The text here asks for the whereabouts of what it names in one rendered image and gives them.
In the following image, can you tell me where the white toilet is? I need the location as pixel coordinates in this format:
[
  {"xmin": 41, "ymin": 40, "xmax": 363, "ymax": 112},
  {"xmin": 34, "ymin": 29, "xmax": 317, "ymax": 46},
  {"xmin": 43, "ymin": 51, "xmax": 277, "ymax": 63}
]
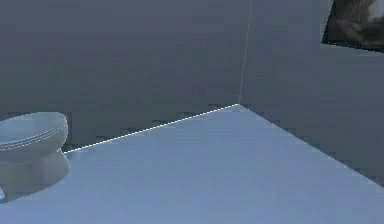
[{"xmin": 0, "ymin": 111, "xmax": 72, "ymax": 202}]

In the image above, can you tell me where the dark framed wall picture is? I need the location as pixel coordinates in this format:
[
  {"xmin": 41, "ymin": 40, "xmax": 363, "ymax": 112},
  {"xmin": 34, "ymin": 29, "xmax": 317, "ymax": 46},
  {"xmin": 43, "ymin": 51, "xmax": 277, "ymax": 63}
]
[{"xmin": 321, "ymin": 0, "xmax": 384, "ymax": 53}]

